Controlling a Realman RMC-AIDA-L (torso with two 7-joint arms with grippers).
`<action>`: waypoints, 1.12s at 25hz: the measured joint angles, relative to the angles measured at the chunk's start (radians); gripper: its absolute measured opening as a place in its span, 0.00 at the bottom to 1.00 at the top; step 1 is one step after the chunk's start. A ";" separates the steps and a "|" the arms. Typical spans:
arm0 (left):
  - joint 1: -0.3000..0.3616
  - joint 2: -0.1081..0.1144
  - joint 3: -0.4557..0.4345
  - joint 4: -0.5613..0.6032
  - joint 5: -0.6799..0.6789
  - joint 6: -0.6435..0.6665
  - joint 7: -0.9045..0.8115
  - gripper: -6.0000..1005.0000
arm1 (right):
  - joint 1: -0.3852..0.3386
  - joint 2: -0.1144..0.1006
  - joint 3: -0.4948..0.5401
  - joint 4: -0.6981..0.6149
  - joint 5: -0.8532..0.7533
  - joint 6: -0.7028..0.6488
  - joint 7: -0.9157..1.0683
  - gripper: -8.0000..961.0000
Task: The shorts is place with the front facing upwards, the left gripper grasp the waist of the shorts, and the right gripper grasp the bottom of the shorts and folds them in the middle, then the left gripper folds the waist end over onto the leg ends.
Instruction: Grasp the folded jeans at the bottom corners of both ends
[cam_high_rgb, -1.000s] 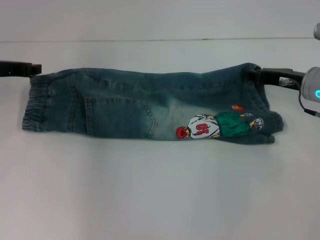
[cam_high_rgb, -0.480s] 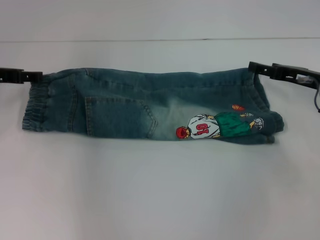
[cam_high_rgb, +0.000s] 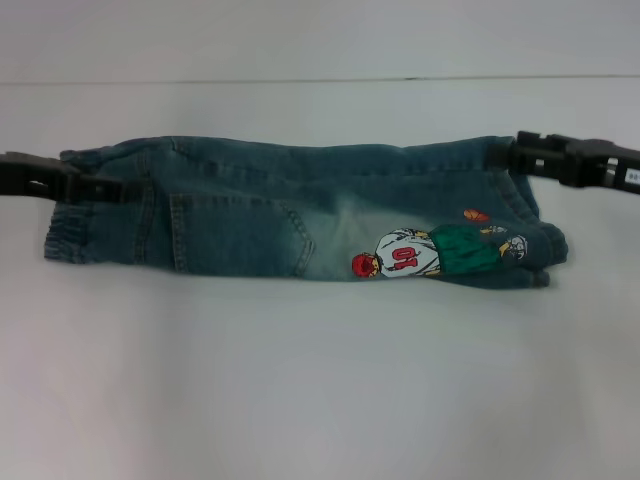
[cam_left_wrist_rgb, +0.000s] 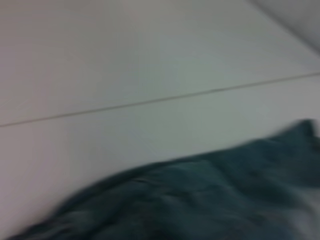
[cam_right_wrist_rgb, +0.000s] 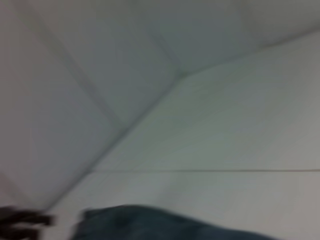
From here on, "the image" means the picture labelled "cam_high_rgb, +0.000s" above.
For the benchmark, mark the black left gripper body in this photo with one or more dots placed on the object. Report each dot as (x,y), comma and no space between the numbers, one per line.
(35,175)

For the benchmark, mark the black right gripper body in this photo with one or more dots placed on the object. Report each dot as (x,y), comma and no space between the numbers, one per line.
(610,165)

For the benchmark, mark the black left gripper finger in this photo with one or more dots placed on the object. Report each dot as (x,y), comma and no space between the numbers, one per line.
(100,189)

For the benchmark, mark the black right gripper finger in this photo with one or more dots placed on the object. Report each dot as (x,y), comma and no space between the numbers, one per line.
(530,162)
(547,142)

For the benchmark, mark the blue denim shorts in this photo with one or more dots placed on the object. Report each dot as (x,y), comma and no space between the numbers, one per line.
(300,225)

